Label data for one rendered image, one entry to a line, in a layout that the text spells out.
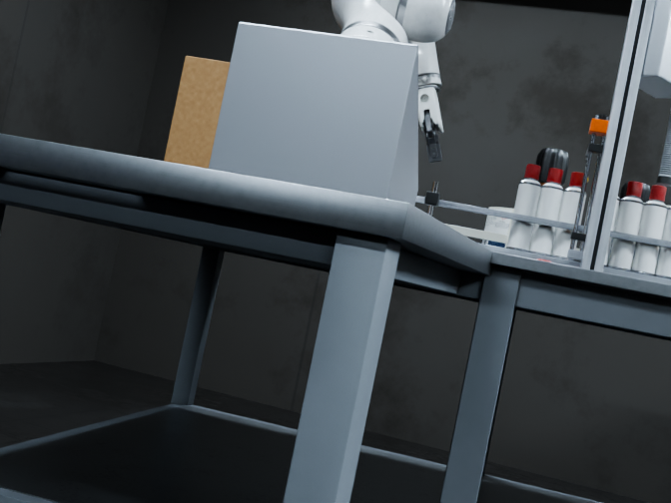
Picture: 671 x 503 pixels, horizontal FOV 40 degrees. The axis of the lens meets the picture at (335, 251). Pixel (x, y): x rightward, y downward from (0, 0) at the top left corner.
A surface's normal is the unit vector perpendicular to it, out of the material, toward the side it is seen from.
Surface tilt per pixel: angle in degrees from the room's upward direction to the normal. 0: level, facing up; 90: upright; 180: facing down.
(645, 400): 90
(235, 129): 90
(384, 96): 90
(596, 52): 90
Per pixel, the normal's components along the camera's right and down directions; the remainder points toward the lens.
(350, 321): -0.31, -0.09
